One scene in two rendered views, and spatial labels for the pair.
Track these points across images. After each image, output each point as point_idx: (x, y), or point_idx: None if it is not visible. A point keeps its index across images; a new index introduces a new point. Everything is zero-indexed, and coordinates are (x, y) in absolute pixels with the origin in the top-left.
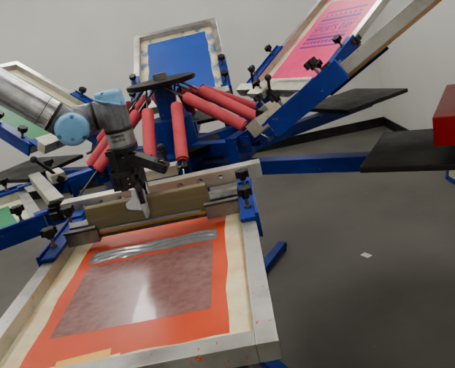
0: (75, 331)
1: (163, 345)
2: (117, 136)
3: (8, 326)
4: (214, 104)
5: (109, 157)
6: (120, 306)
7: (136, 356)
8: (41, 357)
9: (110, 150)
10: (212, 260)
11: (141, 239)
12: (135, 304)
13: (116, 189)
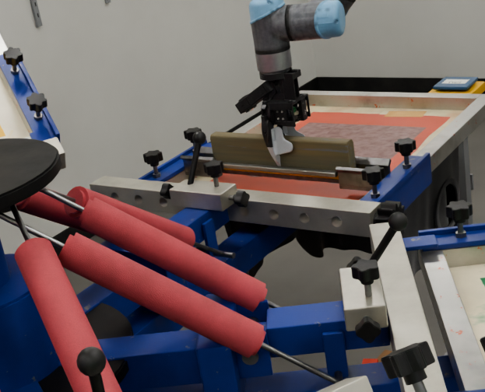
0: (405, 127)
1: (352, 113)
2: None
3: (455, 118)
4: None
5: (295, 80)
6: (365, 134)
7: (370, 94)
8: (433, 120)
9: (292, 70)
10: None
11: (305, 185)
12: (353, 133)
13: (307, 113)
